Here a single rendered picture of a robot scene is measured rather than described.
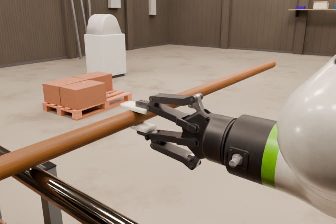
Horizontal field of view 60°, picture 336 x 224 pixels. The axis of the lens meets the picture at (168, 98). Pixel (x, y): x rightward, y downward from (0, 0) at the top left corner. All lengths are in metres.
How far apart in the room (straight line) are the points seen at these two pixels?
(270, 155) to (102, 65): 6.05
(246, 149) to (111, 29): 6.14
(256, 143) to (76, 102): 3.74
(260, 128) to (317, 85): 0.16
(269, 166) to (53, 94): 4.13
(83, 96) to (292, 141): 3.89
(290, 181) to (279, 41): 11.21
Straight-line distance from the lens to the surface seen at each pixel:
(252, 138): 0.41
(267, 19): 11.67
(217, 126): 0.44
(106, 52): 6.36
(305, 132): 0.26
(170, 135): 0.51
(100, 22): 6.38
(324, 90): 0.27
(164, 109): 0.51
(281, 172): 0.40
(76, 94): 4.02
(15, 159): 0.43
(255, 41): 11.84
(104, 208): 0.35
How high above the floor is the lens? 1.38
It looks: 16 degrees down
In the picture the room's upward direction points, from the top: straight up
